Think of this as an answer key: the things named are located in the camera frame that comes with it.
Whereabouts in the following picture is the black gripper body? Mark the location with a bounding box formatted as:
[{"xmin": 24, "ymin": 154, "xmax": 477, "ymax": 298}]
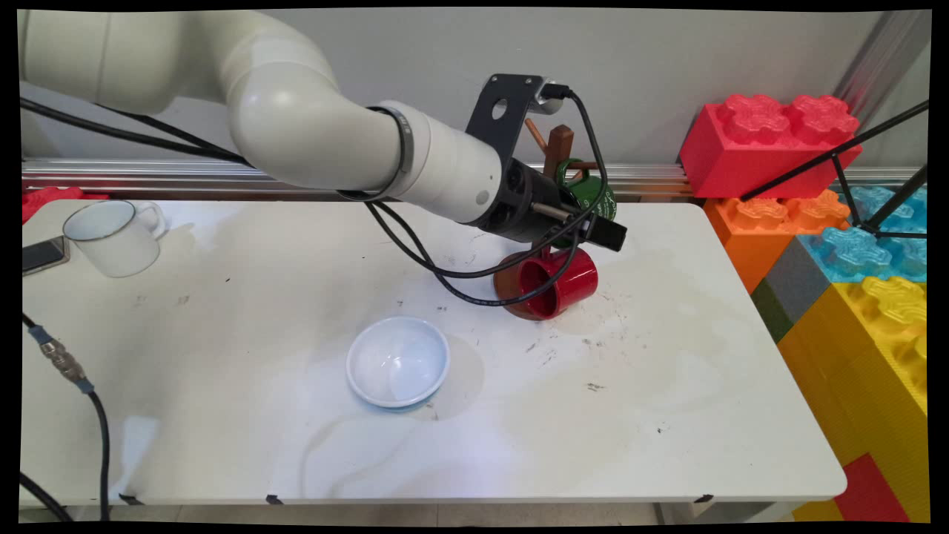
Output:
[{"xmin": 486, "ymin": 158, "xmax": 594, "ymax": 245}]

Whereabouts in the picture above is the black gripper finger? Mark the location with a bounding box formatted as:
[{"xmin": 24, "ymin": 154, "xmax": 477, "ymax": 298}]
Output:
[{"xmin": 586, "ymin": 215, "xmax": 628, "ymax": 253}]

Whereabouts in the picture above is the green enamel mug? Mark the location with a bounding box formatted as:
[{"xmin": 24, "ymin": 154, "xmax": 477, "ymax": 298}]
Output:
[{"xmin": 555, "ymin": 158, "xmax": 618, "ymax": 249}]

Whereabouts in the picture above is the red mug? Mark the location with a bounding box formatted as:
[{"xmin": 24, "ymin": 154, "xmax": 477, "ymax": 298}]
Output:
[{"xmin": 518, "ymin": 246, "xmax": 600, "ymax": 320}]

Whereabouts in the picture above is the brown wooden mug tree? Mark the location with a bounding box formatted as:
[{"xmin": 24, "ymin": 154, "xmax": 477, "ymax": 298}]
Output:
[{"xmin": 492, "ymin": 117, "xmax": 603, "ymax": 321}]

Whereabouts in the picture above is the orange giant toy brick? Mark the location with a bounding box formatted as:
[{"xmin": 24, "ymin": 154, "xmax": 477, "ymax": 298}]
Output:
[{"xmin": 704, "ymin": 191, "xmax": 852, "ymax": 295}]

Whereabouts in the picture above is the red giant toy brick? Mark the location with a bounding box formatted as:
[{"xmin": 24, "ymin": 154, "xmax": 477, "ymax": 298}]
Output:
[{"xmin": 679, "ymin": 94, "xmax": 863, "ymax": 200}]

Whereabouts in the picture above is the dark green toy brick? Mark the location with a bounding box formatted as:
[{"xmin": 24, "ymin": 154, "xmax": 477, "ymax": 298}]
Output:
[{"xmin": 751, "ymin": 280, "xmax": 794, "ymax": 343}]

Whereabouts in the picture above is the white bowl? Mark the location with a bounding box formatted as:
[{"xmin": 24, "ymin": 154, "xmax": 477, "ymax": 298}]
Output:
[{"xmin": 345, "ymin": 317, "xmax": 452, "ymax": 411}]

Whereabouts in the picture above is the black tripod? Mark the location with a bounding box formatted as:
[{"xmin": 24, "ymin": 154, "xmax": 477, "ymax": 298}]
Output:
[{"xmin": 741, "ymin": 100, "xmax": 930, "ymax": 242}]

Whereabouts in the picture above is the light blue giant toy brick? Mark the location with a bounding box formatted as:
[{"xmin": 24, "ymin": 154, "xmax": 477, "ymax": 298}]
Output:
[{"xmin": 797, "ymin": 185, "xmax": 929, "ymax": 285}]

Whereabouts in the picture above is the yellow giant toy brick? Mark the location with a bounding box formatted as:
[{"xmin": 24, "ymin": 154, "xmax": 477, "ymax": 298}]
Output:
[{"xmin": 777, "ymin": 277, "xmax": 930, "ymax": 524}]

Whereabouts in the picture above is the aluminium upright profile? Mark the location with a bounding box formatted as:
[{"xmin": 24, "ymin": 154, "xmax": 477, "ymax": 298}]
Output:
[{"xmin": 834, "ymin": 11, "xmax": 931, "ymax": 127}]

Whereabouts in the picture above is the flat yellow toy brick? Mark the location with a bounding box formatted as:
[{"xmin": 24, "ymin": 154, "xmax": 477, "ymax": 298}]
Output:
[{"xmin": 792, "ymin": 501, "xmax": 844, "ymax": 522}]

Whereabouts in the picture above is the small red toy brick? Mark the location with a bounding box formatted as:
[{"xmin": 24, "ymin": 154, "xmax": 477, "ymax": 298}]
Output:
[{"xmin": 830, "ymin": 454, "xmax": 911, "ymax": 524}]

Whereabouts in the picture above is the white enamel mug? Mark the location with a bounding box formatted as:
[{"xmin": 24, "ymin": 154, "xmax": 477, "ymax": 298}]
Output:
[{"xmin": 62, "ymin": 200, "xmax": 168, "ymax": 279}]

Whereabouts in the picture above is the red plastic object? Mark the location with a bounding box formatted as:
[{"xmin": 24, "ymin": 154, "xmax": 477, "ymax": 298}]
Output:
[{"xmin": 21, "ymin": 185, "xmax": 110, "ymax": 225}]

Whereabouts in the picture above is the smartphone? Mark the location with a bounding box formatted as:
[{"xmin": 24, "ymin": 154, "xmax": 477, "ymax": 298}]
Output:
[{"xmin": 22, "ymin": 236, "xmax": 71, "ymax": 275}]

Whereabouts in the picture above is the aluminium rail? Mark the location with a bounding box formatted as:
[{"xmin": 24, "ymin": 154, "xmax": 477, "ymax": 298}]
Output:
[{"xmin": 21, "ymin": 158, "xmax": 927, "ymax": 203}]

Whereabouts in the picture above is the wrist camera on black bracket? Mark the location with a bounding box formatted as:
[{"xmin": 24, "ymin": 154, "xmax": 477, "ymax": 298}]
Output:
[{"xmin": 466, "ymin": 73, "xmax": 573, "ymax": 175}]

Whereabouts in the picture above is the cable with metal connector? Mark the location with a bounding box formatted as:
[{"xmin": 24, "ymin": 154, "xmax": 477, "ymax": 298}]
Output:
[{"xmin": 21, "ymin": 313, "xmax": 112, "ymax": 522}]

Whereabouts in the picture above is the thick black cable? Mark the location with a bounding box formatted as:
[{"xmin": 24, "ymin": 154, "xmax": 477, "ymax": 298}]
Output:
[{"xmin": 19, "ymin": 472, "xmax": 73, "ymax": 522}]

